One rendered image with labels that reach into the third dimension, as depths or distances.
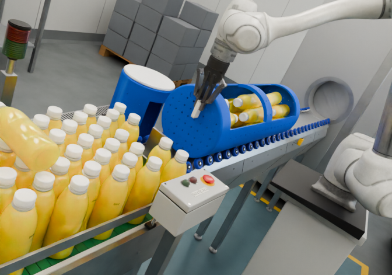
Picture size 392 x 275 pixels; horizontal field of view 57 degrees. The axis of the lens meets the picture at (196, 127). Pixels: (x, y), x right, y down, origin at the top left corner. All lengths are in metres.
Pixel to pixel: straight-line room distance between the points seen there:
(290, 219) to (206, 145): 0.47
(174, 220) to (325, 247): 0.79
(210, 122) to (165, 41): 3.71
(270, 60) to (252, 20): 5.48
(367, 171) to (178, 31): 3.86
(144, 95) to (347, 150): 0.94
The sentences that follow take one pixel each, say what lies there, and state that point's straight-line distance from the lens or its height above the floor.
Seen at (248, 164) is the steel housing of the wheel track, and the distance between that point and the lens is 1.85.
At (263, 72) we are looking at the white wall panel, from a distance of 6.57.
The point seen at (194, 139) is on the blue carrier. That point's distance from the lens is 1.38.
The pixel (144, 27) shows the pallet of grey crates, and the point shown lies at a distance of 5.18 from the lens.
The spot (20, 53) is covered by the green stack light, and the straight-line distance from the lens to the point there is 1.21.
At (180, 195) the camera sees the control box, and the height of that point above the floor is 1.10.
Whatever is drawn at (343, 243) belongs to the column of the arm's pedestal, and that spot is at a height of 0.93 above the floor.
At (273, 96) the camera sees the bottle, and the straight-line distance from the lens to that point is 1.97.
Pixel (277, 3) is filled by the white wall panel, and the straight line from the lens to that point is 6.57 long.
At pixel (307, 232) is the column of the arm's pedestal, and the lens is 1.56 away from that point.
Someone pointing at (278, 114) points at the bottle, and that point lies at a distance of 1.97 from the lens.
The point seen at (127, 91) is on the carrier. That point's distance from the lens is 1.81.
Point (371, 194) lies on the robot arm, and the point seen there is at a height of 1.19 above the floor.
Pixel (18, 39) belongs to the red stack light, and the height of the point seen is 1.22.
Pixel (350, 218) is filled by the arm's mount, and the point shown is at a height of 1.04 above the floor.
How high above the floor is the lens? 1.59
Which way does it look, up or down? 21 degrees down
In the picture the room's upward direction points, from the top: 25 degrees clockwise
